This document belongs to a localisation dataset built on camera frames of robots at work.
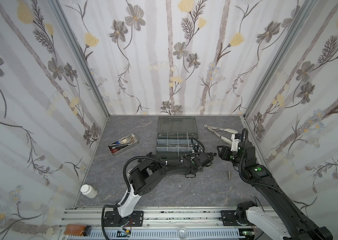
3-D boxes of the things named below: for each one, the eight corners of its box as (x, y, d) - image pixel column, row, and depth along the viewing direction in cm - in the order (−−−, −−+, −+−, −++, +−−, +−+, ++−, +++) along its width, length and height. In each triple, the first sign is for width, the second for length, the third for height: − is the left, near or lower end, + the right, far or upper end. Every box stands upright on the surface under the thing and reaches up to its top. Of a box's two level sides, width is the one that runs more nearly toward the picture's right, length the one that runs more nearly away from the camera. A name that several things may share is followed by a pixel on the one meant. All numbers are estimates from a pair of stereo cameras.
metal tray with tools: (112, 156, 98) (111, 155, 97) (108, 147, 103) (107, 145, 101) (140, 142, 106) (140, 140, 104) (134, 134, 111) (134, 132, 109)
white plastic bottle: (87, 198, 82) (78, 193, 74) (90, 190, 85) (81, 184, 77) (95, 198, 83) (87, 193, 74) (98, 190, 85) (90, 184, 77)
